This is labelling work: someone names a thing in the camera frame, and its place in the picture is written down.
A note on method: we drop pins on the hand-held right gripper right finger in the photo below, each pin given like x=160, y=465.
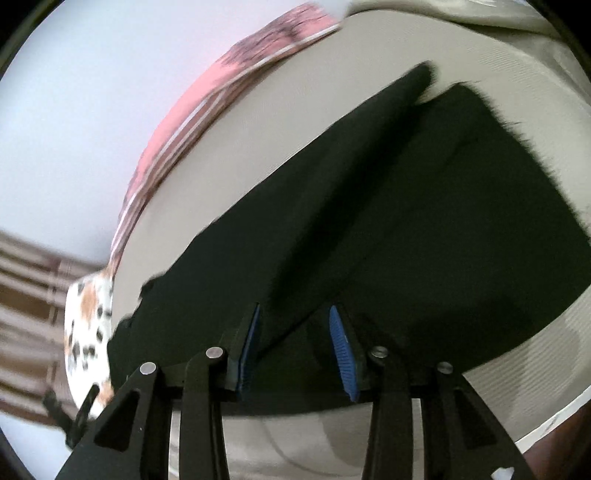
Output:
x=344, y=355

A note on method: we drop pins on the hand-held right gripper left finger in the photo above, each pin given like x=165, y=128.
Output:
x=247, y=360

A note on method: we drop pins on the black pants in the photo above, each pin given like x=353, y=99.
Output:
x=369, y=207

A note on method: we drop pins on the white floral pillow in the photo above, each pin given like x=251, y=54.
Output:
x=87, y=314

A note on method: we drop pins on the wooden slatted headboard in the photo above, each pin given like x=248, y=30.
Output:
x=27, y=295

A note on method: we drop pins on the pink tree print blanket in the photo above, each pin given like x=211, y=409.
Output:
x=184, y=120

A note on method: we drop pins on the beige ribbed bed mattress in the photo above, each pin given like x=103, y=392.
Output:
x=323, y=74

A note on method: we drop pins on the beige satin cloth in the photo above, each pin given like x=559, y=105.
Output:
x=461, y=14

